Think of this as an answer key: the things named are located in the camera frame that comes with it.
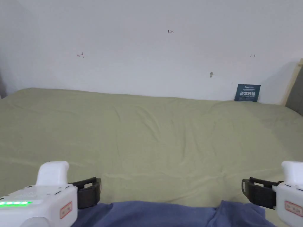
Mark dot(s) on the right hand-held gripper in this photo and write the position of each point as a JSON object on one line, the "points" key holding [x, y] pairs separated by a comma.
{"points": [[291, 198]]}

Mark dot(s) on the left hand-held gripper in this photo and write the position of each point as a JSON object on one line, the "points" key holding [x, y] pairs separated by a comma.
{"points": [[42, 203]]}

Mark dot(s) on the dark blue garment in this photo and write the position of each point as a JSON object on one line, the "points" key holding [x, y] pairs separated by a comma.
{"points": [[153, 215]]}

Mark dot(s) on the bed with pale green sheet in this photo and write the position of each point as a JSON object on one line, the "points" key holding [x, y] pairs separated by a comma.
{"points": [[151, 141]]}

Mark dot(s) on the dark blue card sign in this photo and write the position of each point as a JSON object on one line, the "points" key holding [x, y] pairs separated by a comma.
{"points": [[247, 93]]}

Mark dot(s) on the grey padded headboard, wooden frame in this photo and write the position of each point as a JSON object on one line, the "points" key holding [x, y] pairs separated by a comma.
{"points": [[296, 94]]}

